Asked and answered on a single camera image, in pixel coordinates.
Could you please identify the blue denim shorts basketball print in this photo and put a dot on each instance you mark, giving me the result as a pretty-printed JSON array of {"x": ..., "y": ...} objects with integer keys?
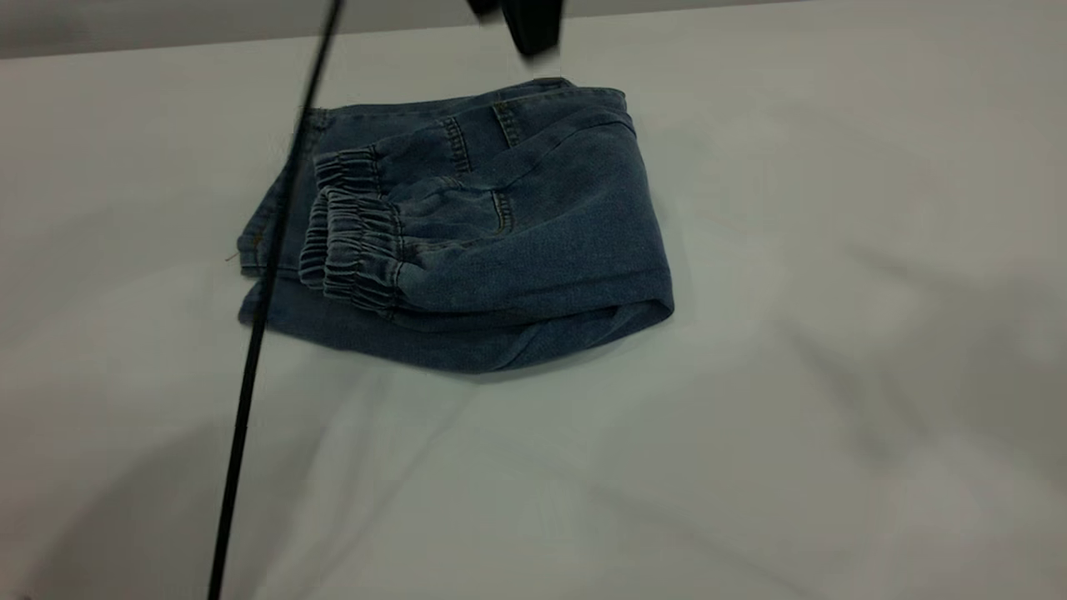
[{"x": 542, "y": 250}]

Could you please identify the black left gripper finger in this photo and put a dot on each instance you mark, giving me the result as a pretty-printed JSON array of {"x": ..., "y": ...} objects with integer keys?
[
  {"x": 533, "y": 25},
  {"x": 483, "y": 6}
]

